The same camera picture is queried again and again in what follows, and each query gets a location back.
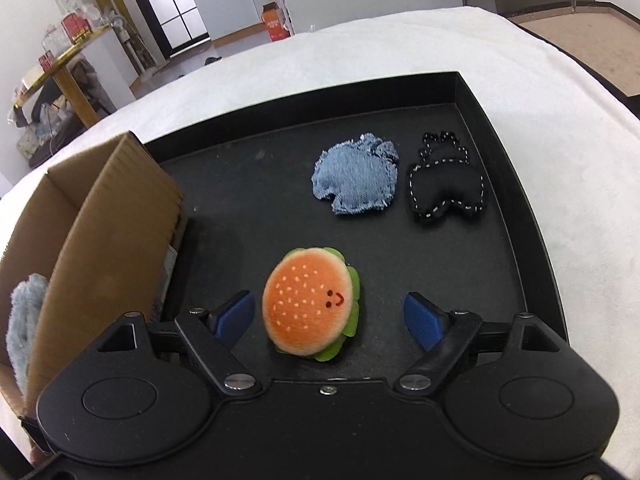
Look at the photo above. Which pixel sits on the fluffy light blue plush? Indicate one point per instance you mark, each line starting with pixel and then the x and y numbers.
pixel 26 304

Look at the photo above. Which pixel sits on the large flat cardboard tray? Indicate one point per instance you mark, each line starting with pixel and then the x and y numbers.
pixel 600 35

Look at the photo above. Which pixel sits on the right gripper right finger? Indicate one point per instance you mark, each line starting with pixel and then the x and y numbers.
pixel 444 338

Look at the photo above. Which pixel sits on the black framed glass door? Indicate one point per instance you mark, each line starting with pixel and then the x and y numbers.
pixel 176 25

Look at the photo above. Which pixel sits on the orange carton box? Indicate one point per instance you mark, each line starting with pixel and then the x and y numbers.
pixel 274 20

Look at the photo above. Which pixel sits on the yellow round side table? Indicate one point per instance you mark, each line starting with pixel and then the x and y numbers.
pixel 61 75

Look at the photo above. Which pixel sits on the brown cardboard box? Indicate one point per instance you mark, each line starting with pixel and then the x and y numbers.
pixel 98 227

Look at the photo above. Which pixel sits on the red snack box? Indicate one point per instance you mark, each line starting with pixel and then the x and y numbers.
pixel 75 26

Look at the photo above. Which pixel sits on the black plastic tray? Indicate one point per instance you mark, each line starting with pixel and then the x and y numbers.
pixel 246 180

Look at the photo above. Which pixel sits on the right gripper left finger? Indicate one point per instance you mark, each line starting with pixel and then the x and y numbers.
pixel 210 335

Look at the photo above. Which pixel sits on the black stitched stuffed toy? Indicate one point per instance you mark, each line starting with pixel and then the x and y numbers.
pixel 444 181

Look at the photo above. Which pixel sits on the burger plush toy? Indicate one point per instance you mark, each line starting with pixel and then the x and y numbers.
pixel 310 303

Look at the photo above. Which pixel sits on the denim stuffed toy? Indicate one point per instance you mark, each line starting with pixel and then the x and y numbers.
pixel 357 176

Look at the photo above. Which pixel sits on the clutter pile under table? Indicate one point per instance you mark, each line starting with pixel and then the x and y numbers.
pixel 53 122

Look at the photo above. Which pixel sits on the white bed cover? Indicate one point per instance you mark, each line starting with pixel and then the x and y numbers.
pixel 574 146

